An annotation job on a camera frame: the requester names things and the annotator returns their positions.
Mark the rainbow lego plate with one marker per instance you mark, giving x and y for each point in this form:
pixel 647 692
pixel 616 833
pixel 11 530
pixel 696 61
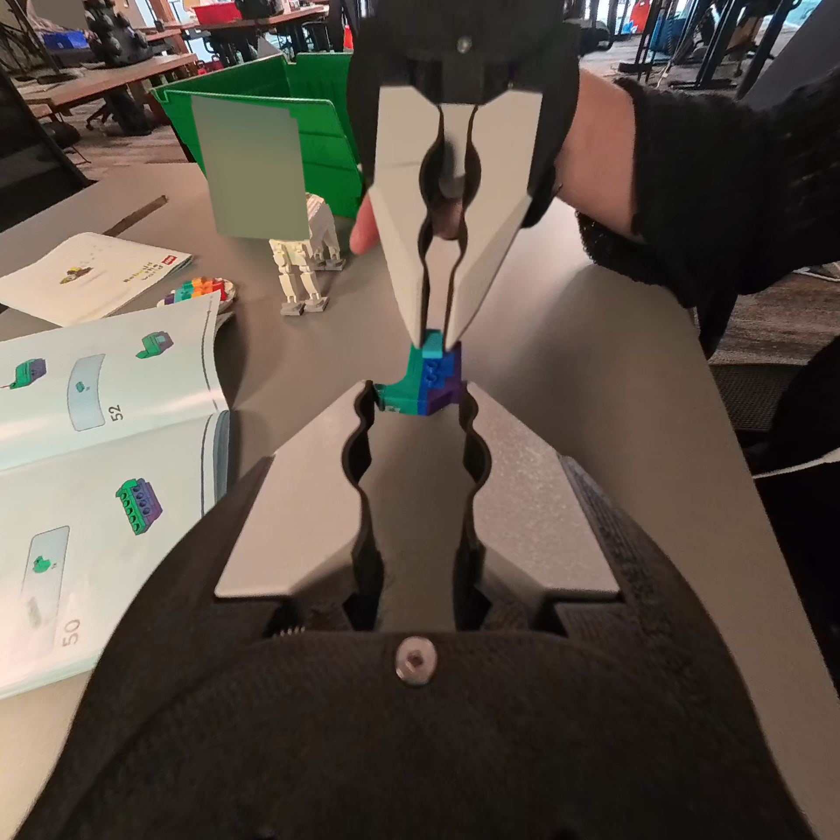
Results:
pixel 200 290

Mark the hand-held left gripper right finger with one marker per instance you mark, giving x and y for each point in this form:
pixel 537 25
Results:
pixel 538 525

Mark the green plastic bin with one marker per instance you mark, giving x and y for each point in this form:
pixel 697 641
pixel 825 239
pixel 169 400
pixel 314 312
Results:
pixel 321 131

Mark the red bin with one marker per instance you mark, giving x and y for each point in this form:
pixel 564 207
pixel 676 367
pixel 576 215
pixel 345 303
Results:
pixel 218 13

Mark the blue bin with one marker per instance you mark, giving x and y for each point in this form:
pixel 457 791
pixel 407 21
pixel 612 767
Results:
pixel 65 40

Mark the person's right hand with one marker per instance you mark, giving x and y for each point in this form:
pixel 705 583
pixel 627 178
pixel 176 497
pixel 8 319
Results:
pixel 597 144

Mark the closed white instruction booklet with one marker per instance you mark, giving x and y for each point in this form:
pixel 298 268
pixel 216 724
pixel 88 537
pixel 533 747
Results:
pixel 85 282

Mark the black metal frame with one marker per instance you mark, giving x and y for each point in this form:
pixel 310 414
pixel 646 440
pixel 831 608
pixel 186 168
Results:
pixel 705 39

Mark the person's right forearm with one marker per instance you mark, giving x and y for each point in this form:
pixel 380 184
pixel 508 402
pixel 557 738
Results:
pixel 722 184

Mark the black board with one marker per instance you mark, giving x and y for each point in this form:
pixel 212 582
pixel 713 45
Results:
pixel 33 157

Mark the white lego animal figure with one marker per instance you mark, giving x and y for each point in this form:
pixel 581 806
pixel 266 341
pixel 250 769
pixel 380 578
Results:
pixel 295 262

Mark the teal blue purple lego build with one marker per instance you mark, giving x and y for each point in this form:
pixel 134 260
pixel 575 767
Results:
pixel 430 384

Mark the open lego instruction booklet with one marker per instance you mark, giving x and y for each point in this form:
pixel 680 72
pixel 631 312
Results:
pixel 98 459

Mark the wooden table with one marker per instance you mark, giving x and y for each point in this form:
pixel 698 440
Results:
pixel 118 75
pixel 275 21

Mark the orange cone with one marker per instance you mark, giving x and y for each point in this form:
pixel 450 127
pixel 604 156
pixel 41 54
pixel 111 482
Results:
pixel 348 38

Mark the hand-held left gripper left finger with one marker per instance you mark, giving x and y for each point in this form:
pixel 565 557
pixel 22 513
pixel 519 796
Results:
pixel 295 518

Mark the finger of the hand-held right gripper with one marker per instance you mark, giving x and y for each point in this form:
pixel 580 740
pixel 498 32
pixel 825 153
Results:
pixel 397 197
pixel 505 184

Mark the black machine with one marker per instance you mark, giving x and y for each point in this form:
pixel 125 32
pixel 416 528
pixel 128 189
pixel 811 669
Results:
pixel 118 36

